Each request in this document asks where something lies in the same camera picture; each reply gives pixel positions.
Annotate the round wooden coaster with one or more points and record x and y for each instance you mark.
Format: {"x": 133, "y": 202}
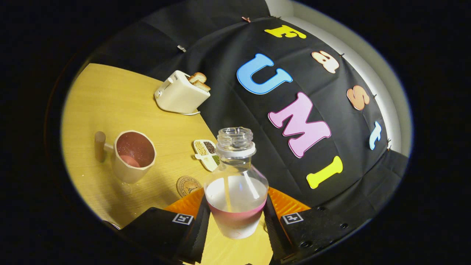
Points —
{"x": 187, "y": 186}

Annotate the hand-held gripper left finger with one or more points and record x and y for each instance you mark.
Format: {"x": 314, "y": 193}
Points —
{"x": 198, "y": 235}

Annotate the toast slice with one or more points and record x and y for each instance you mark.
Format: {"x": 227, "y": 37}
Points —
{"x": 201, "y": 85}
{"x": 198, "y": 77}

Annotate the silver metal clip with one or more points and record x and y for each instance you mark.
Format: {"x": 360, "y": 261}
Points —
{"x": 181, "y": 48}

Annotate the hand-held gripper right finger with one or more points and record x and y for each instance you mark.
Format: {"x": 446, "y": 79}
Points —
{"x": 274, "y": 235}

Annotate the wooden table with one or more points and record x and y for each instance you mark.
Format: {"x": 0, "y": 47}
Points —
{"x": 110, "y": 95}

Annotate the cream toaster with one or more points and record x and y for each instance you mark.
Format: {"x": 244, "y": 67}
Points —
{"x": 180, "y": 95}

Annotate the divided white dish of beans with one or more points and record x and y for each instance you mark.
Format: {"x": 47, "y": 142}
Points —
{"x": 206, "y": 154}

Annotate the clear juice bottle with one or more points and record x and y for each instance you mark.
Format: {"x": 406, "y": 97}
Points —
{"x": 235, "y": 206}

